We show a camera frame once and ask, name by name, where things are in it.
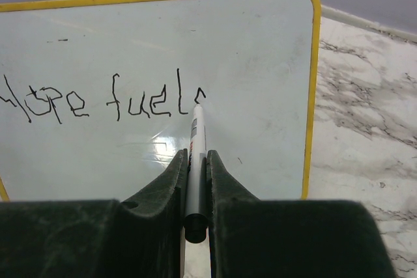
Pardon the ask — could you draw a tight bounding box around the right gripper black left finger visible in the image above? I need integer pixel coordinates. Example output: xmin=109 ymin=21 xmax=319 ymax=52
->
xmin=1 ymin=150 xmax=188 ymax=277

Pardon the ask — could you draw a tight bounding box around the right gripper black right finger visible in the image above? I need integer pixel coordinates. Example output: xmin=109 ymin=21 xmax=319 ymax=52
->
xmin=207 ymin=150 xmax=395 ymax=277

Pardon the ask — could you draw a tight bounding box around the black marker pen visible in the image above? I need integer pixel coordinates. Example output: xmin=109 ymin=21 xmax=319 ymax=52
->
xmin=184 ymin=104 xmax=208 ymax=243

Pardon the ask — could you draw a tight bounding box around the yellow framed whiteboard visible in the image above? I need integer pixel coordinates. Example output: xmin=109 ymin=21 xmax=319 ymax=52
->
xmin=1 ymin=0 xmax=321 ymax=202

